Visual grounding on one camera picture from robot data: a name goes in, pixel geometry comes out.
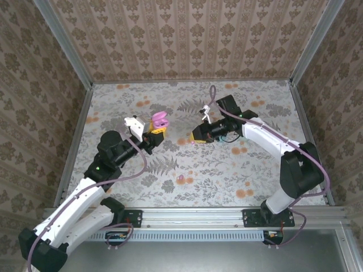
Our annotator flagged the pink earbud charging case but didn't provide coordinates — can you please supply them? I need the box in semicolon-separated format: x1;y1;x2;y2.
150;110;171;129

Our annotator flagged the grey metal panel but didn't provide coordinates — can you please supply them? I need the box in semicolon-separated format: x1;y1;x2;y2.
28;226;358;272

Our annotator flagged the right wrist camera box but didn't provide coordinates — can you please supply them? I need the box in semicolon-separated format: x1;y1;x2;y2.
199;104;213;125

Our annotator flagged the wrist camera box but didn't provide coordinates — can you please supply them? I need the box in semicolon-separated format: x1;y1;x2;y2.
199;104;213;125
123;116;151;142

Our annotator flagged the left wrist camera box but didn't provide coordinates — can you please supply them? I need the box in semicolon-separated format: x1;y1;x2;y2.
123;116;151;142

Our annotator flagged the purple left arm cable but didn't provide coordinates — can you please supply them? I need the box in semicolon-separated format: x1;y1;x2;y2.
27;129;148;269

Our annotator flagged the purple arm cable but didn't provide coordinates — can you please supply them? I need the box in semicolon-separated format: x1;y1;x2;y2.
209;85;331;250
27;129;148;269

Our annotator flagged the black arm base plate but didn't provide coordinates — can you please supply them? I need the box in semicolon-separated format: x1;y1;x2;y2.
243;209;295;228
92;209;142;229

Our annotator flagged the aluminium mounting rail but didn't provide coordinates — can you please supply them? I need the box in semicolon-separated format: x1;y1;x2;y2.
42;206;349;230

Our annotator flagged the black cable connector socket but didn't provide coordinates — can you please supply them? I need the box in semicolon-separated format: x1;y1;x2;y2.
262;229;284;246
105;231;129;247

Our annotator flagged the grey slotted cable duct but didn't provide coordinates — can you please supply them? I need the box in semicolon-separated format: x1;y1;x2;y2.
85;229;263;243

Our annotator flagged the aluminium frame post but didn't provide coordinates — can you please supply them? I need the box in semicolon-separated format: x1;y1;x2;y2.
289;0;343;86
33;0;94;89

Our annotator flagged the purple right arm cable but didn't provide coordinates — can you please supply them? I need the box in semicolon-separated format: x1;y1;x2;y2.
209;85;331;250

